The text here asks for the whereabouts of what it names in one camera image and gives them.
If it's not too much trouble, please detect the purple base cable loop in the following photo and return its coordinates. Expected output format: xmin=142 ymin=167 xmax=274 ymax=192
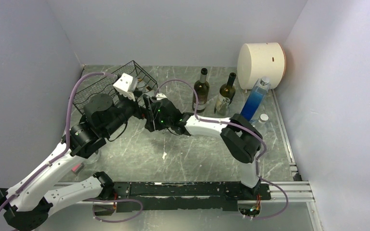
xmin=81 ymin=196 xmax=144 ymax=224

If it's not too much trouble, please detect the cream cylindrical container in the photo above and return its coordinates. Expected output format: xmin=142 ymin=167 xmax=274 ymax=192
xmin=237 ymin=42 xmax=286 ymax=90

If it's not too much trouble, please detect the black wire wine rack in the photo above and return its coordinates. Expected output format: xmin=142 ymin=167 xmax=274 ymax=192
xmin=73 ymin=60 xmax=158 ymax=114

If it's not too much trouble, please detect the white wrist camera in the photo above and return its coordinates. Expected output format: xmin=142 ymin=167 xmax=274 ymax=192
xmin=113 ymin=73 xmax=138 ymax=100
xmin=155 ymin=93 xmax=167 ymax=101

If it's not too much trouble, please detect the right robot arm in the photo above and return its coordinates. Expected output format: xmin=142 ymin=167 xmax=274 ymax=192
xmin=143 ymin=94 xmax=263 ymax=199

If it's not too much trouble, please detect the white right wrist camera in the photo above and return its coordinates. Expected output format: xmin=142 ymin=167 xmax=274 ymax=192
xmin=155 ymin=93 xmax=167 ymax=101

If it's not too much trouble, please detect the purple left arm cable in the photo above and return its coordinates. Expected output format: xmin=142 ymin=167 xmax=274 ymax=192
xmin=0 ymin=71 xmax=119 ymax=231

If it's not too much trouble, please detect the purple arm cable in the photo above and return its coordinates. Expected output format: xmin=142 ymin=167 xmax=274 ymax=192
xmin=0 ymin=71 xmax=119 ymax=231
xmin=153 ymin=79 xmax=290 ymax=221

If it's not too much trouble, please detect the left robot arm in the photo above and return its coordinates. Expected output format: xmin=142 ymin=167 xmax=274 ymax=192
xmin=0 ymin=93 xmax=149 ymax=231

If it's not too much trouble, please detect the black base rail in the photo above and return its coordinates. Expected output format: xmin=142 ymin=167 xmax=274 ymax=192
xmin=96 ymin=181 xmax=271 ymax=212

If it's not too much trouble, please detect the green wine bottle silver neck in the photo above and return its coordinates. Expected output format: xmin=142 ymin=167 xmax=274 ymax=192
xmin=192 ymin=67 xmax=210 ymax=113

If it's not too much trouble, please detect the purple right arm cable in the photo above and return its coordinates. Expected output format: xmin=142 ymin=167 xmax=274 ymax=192
xmin=153 ymin=79 xmax=290 ymax=221

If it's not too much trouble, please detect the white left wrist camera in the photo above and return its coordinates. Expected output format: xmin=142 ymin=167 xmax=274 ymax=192
xmin=113 ymin=73 xmax=138 ymax=100

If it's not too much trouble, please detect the green wine bottle black neck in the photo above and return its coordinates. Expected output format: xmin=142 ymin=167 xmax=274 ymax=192
xmin=214 ymin=72 xmax=237 ymax=116

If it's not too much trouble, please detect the clear bottle white cap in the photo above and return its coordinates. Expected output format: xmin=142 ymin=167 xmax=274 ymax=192
xmin=250 ymin=114 xmax=269 ymax=128

